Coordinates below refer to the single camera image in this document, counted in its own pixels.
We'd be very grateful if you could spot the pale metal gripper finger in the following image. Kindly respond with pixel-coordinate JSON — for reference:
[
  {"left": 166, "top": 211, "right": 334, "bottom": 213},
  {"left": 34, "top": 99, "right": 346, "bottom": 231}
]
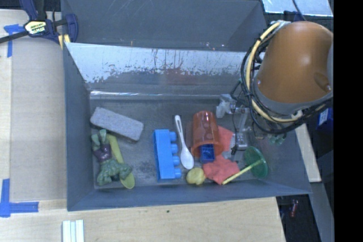
[
  {"left": 216, "top": 94, "right": 237, "bottom": 119},
  {"left": 222, "top": 132, "right": 249, "bottom": 162}
]

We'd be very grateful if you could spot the green disc on yellow stick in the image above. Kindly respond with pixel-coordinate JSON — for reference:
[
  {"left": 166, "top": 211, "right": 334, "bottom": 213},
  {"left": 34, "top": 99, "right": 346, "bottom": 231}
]
[{"left": 221, "top": 146, "right": 269, "bottom": 186}]

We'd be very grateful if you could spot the orange clear plastic cup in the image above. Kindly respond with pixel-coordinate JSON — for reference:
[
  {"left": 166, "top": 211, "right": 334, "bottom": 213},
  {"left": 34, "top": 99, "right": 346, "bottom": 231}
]
[{"left": 190, "top": 111, "right": 224, "bottom": 159}]

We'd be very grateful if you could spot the red cloth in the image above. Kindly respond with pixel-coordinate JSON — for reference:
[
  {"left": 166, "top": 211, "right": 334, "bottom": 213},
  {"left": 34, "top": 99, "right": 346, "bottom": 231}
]
[{"left": 202, "top": 125, "right": 242, "bottom": 186}]

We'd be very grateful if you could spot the small dark blue toy brick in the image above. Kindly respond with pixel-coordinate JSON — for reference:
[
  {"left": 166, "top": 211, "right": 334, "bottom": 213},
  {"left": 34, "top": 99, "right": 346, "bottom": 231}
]
[{"left": 200, "top": 144, "right": 216, "bottom": 164}]

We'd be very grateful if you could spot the white plastic spoon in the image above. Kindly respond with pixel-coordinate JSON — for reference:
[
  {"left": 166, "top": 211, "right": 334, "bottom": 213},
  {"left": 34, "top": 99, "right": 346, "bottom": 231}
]
[{"left": 174, "top": 114, "right": 195, "bottom": 171}]

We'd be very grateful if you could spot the yellow toy fruit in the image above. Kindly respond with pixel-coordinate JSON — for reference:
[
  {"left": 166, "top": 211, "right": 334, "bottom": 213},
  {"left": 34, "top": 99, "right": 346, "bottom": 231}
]
[{"left": 185, "top": 167, "right": 206, "bottom": 186}]

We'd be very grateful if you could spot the large blue toy brick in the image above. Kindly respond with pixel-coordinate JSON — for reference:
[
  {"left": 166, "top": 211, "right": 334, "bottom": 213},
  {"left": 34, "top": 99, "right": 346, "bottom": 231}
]
[{"left": 153, "top": 129, "right": 183, "bottom": 182}]

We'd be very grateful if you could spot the grey metal bin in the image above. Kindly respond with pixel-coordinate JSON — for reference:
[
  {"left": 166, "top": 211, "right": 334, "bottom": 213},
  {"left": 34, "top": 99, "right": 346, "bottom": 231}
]
[{"left": 59, "top": 0, "right": 313, "bottom": 212}]

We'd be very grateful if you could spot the grey sponge block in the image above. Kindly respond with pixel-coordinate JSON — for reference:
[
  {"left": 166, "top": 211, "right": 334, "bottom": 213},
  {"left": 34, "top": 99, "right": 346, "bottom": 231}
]
[{"left": 90, "top": 106, "right": 145, "bottom": 142}]

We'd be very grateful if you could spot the green toy figure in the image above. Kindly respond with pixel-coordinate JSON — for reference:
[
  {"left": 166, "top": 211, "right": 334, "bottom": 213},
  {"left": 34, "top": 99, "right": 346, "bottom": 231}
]
[{"left": 91, "top": 129, "right": 133, "bottom": 186}]

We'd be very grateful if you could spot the pale wood board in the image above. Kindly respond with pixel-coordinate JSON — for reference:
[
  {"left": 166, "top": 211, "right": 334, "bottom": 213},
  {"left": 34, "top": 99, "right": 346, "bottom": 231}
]
[{"left": 10, "top": 36, "right": 69, "bottom": 202}]

